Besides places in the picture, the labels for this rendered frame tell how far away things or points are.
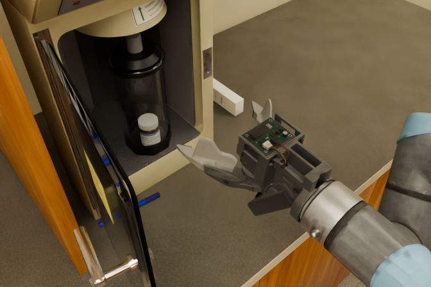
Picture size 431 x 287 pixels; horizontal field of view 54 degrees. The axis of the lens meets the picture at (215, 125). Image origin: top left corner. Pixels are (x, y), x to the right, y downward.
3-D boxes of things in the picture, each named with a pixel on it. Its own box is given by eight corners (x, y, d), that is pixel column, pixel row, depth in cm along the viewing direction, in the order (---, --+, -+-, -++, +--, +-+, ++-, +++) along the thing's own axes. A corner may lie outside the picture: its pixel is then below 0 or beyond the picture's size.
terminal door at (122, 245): (100, 209, 84) (43, 34, 56) (166, 351, 65) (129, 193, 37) (96, 210, 83) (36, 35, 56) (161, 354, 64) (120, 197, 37)
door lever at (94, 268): (111, 220, 59) (108, 209, 57) (137, 276, 53) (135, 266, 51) (73, 237, 57) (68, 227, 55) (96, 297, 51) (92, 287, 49)
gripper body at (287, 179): (274, 108, 58) (345, 161, 51) (267, 150, 64) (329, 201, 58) (233, 133, 54) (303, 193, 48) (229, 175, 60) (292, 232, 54)
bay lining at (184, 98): (49, 125, 97) (-7, -22, 73) (144, 81, 109) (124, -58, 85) (101, 190, 84) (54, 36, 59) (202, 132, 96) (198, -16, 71)
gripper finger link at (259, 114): (272, 79, 65) (283, 122, 59) (269, 107, 69) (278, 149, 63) (253, 80, 65) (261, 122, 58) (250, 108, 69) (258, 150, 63)
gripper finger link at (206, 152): (176, 122, 58) (241, 134, 57) (177, 150, 62) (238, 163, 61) (169, 138, 56) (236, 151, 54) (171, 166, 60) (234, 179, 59)
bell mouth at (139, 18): (49, 8, 76) (41, -21, 72) (133, -20, 84) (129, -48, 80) (97, 50, 66) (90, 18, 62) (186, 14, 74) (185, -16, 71)
